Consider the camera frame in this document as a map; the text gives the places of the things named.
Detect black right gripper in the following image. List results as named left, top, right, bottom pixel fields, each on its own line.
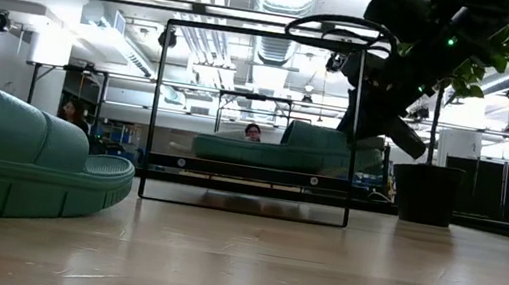
left=333, top=82, right=437, bottom=162

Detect green rubber slide sandal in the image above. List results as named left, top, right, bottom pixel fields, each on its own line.
left=190, top=105, right=388, bottom=186
left=0, top=72, right=147, bottom=248

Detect black steel-framed table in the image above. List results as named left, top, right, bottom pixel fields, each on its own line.
left=16, top=58, right=110, bottom=141
left=213, top=87, right=295, bottom=142

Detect person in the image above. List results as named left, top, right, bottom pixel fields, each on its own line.
left=53, top=96, right=96, bottom=139
left=242, top=121, right=264, bottom=143

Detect dark round plant pot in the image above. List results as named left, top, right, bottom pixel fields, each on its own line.
left=384, top=157, right=468, bottom=230

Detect black partition panels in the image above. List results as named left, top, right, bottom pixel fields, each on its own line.
left=438, top=151, right=509, bottom=223

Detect blue storage bin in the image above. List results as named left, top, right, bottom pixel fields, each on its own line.
left=97, top=122, right=141, bottom=166

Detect black overhead frame beam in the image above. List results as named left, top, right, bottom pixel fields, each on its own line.
left=89, top=0, right=509, bottom=63

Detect ribbed ventilation duct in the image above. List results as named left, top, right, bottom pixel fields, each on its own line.
left=253, top=31, right=300, bottom=69

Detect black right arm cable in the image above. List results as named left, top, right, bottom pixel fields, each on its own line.
left=282, top=6, right=404, bottom=60

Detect wooden shelf black metal frame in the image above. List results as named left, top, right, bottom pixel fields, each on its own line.
left=136, top=15, right=376, bottom=231

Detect black aluminium table frame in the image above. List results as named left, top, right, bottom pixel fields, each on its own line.
left=131, top=108, right=509, bottom=241

